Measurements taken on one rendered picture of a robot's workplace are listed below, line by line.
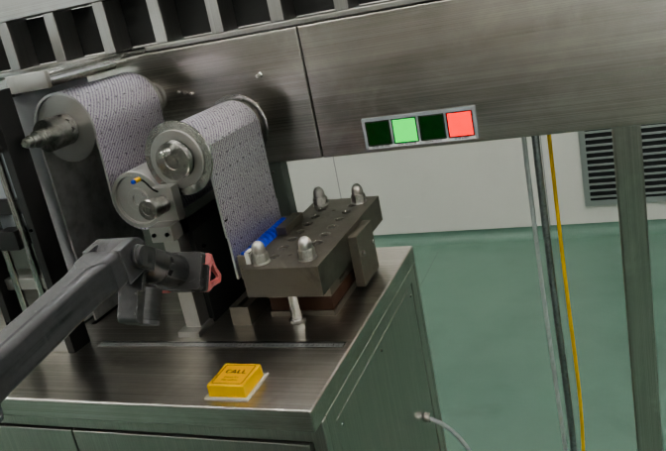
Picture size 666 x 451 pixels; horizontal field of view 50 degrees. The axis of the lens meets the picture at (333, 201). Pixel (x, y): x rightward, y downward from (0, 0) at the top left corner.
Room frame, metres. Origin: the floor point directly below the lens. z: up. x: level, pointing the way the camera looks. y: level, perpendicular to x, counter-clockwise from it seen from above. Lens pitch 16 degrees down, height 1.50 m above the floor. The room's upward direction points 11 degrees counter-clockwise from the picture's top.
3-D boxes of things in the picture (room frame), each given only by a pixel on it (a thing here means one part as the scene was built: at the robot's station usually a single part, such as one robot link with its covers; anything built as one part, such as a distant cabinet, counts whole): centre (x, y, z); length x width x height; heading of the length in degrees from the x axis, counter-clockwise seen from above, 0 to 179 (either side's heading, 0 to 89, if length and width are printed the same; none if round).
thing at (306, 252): (1.27, 0.07, 1.05); 0.04 x 0.04 x 0.04
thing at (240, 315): (1.45, 0.17, 0.92); 0.28 x 0.04 x 0.04; 157
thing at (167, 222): (1.33, 0.32, 1.05); 0.06 x 0.05 x 0.31; 157
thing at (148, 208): (1.30, 0.34, 1.18); 0.04 x 0.02 x 0.04; 67
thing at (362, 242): (1.41, -0.04, 0.96); 0.10 x 0.03 x 0.11; 157
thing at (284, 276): (1.44, 0.05, 1.00); 0.40 x 0.16 x 0.06; 157
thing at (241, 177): (1.44, 0.17, 1.17); 0.23 x 0.01 x 0.18; 157
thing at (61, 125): (1.43, 0.51, 1.33); 0.06 x 0.06 x 0.06; 67
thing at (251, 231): (1.45, 0.17, 1.03); 0.23 x 0.01 x 0.09; 157
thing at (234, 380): (1.08, 0.22, 0.91); 0.07 x 0.07 x 0.02; 67
